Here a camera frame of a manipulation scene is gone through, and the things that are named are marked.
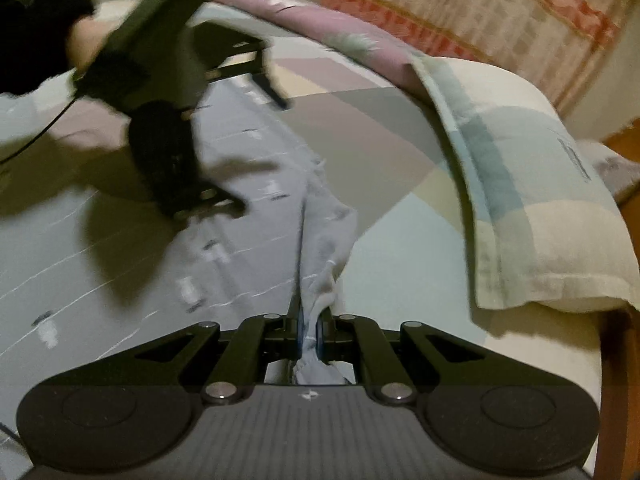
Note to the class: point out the person's left forearm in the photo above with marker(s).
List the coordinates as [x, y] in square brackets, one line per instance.
[30, 25]

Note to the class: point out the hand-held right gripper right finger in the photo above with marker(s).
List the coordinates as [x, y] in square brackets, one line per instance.
[321, 334]

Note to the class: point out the grey printed pants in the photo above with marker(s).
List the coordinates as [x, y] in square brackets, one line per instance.
[240, 240]

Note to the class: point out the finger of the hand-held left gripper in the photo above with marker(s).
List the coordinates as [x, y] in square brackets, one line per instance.
[235, 55]
[215, 202]

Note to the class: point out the purple floral quilt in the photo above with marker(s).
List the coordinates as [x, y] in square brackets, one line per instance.
[310, 20]

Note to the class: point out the patterned curtain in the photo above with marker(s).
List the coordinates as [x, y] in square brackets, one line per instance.
[500, 5]

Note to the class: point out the large patchwork pillow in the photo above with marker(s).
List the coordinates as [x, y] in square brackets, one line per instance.
[540, 200]

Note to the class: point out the small floral pillow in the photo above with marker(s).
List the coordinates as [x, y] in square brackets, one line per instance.
[610, 170]

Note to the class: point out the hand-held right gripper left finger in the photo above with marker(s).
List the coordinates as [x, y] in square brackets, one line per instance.
[298, 334]

